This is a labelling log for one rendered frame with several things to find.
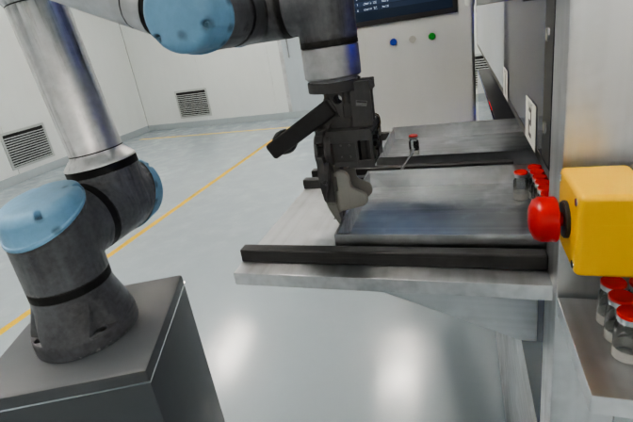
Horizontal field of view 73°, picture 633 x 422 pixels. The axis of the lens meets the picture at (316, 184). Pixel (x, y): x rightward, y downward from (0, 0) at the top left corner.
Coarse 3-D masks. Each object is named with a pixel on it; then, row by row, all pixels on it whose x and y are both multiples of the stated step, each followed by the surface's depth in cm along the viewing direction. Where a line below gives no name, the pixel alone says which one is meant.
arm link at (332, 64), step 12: (324, 48) 52; (336, 48) 52; (348, 48) 52; (312, 60) 53; (324, 60) 52; (336, 60) 52; (348, 60) 53; (312, 72) 54; (324, 72) 53; (336, 72) 53; (348, 72) 53; (360, 72) 55
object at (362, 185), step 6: (336, 168) 62; (342, 168) 63; (348, 168) 62; (354, 174) 63; (354, 180) 63; (360, 180) 63; (354, 186) 63; (360, 186) 63; (366, 186) 63; (366, 192) 63
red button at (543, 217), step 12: (540, 204) 36; (552, 204) 36; (528, 216) 38; (540, 216) 36; (552, 216) 35; (528, 228) 38; (540, 228) 36; (552, 228) 36; (540, 240) 37; (552, 240) 36
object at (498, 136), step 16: (400, 128) 111; (416, 128) 109; (432, 128) 108; (448, 128) 107; (464, 128) 106; (480, 128) 105; (496, 128) 104; (512, 128) 102; (384, 144) 97; (400, 144) 107; (432, 144) 103; (448, 144) 101; (464, 144) 99; (480, 144) 97; (496, 144) 95; (512, 144) 94; (528, 144) 92; (384, 160) 88; (400, 160) 87; (416, 160) 86; (432, 160) 85; (448, 160) 84; (464, 160) 83; (528, 160) 80
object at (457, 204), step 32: (384, 192) 79; (416, 192) 76; (448, 192) 74; (480, 192) 72; (512, 192) 70; (352, 224) 67; (384, 224) 66; (416, 224) 65; (448, 224) 63; (480, 224) 62; (512, 224) 60
